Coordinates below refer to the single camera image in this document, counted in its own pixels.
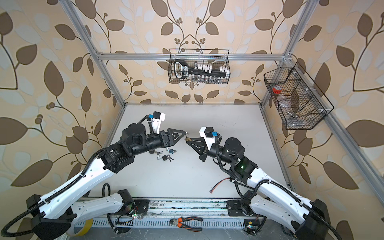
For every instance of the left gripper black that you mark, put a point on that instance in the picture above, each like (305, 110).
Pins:
(166, 139)

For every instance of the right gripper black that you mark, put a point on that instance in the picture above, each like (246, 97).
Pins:
(201, 151)

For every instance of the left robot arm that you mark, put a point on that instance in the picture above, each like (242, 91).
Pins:
(51, 215)

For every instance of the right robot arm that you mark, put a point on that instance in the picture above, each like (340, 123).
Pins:
(306, 219)

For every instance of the blue small padlock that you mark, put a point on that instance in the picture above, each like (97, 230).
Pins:
(171, 151)

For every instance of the black padlock with keys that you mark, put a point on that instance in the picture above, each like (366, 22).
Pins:
(165, 158)

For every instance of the socket set black holder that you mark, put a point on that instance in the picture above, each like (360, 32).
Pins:
(200, 72)

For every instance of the red cap bottle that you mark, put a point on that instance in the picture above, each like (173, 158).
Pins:
(276, 90)

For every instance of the yellow tape roll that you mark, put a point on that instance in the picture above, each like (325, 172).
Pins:
(85, 227)

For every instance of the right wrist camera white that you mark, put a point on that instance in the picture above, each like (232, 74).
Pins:
(209, 135)

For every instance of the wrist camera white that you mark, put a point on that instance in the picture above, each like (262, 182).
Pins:
(209, 135)
(155, 119)

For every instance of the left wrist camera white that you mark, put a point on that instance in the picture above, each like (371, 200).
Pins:
(155, 119)

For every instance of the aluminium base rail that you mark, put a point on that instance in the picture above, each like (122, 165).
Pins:
(158, 213)

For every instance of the black wire basket back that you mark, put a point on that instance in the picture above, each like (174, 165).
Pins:
(215, 57)

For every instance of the black wire basket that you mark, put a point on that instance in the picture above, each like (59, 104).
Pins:
(215, 57)
(301, 105)

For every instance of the black wire basket right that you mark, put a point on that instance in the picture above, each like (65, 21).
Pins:
(301, 105)

